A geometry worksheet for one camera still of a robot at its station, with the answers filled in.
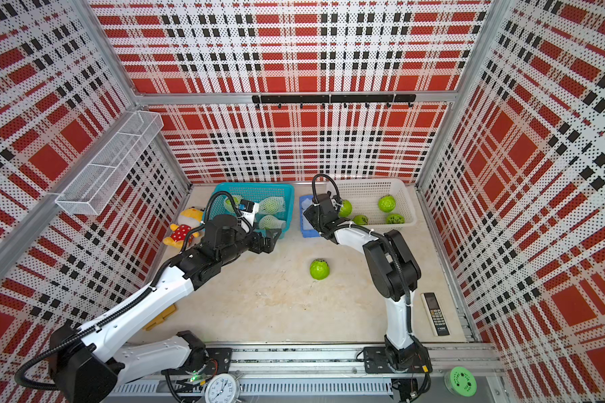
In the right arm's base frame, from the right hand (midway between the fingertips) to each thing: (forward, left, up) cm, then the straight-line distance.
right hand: (307, 209), depth 97 cm
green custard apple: (-23, -5, -5) cm, 24 cm away
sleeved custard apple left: (-7, +26, +12) cm, 29 cm away
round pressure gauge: (-57, +22, -6) cm, 61 cm away
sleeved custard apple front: (-3, +15, -4) cm, 16 cm away
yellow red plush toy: (-1, +49, -4) cm, 49 cm away
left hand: (-17, +10, +12) cm, 23 cm away
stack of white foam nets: (+11, +2, -9) cm, 14 cm away
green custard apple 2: (+7, -33, -5) cm, 35 cm away
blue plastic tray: (-5, 0, -8) cm, 10 cm away
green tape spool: (-55, -43, -6) cm, 70 cm away
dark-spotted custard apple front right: (-1, -35, -5) cm, 36 cm away
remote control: (-37, -43, -11) cm, 58 cm away
